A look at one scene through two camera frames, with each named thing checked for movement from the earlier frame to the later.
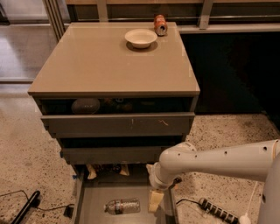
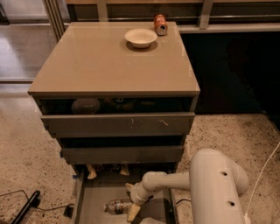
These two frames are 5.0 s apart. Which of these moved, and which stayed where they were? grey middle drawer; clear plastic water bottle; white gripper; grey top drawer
Moved: white gripper
Stayed: grey middle drawer; grey top drawer; clear plastic water bottle
